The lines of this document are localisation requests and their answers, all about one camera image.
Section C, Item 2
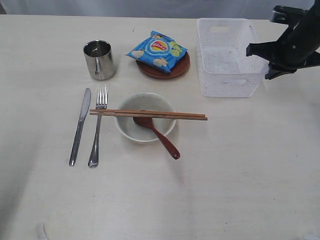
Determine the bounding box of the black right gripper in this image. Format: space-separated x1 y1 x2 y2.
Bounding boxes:
246 41 320 80

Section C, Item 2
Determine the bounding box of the white perforated plastic basket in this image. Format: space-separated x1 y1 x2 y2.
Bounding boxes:
195 18 269 98

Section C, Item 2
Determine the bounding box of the blue chips bag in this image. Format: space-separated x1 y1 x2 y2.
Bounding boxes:
126 30 187 74

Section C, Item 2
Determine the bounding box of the brown wooden plate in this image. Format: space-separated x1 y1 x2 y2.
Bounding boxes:
135 52 190 80

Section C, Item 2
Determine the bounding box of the dark red wooden spoon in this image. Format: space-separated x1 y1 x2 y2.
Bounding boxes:
133 117 181 160

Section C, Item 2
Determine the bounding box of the speckled glass bowl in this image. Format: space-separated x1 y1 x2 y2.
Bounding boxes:
115 92 176 144

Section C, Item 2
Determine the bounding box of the steel cup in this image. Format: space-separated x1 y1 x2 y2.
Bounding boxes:
83 40 116 80

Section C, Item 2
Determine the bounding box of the silver fork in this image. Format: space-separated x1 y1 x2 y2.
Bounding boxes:
87 86 108 168

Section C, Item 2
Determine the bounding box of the wooden chopstick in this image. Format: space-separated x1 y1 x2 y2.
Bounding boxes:
89 109 206 117
89 112 208 121

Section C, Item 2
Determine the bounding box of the silver table knife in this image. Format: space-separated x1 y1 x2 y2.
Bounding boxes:
69 88 91 167

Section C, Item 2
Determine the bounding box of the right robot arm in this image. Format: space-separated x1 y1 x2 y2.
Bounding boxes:
246 0 320 80

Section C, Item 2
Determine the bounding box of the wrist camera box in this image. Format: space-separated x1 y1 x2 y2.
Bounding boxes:
269 5 308 26

